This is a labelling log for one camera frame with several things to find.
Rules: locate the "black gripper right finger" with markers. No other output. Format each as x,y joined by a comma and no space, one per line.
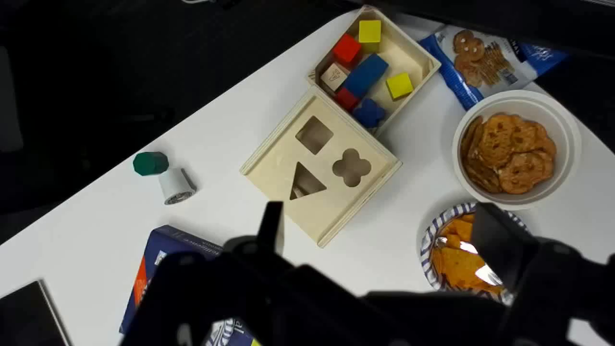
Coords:
503,243

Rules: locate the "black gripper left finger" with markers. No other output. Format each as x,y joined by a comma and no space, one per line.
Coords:
272,224

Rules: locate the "orange chips pile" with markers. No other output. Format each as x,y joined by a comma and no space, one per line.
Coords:
459,262

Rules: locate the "patterned bowl with chips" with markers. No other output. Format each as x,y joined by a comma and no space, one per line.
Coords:
432,237

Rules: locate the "wooden shape sorter cube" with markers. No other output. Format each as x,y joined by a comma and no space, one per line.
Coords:
320,170

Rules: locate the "pretzel crackers pile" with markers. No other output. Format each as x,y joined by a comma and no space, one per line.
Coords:
510,154

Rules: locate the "grey white cylinder block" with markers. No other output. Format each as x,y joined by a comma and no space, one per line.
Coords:
176,185

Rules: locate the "empty patterned paper bowl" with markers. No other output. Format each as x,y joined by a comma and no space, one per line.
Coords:
228,331

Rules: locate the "blue and yellow book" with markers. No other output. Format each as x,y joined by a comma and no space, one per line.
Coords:
155,256

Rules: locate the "white bowl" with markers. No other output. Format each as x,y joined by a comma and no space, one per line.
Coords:
568,128

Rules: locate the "green octagonal block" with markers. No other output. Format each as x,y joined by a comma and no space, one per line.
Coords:
151,164

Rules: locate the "small red block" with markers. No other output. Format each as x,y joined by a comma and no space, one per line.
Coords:
347,99

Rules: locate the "blue lobed block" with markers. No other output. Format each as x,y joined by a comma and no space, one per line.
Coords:
370,112

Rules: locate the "natural wood block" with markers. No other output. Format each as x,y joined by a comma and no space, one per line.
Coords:
336,76

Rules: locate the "long blue block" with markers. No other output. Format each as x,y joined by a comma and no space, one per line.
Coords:
366,76

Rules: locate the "blue snack bag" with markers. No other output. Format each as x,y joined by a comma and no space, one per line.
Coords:
478,60

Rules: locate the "yellow cube block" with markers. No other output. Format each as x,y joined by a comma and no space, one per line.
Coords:
401,85
370,31

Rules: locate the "red cube block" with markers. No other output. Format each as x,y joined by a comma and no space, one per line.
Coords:
347,49

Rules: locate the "shallow wooden tray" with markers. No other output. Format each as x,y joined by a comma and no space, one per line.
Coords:
416,60

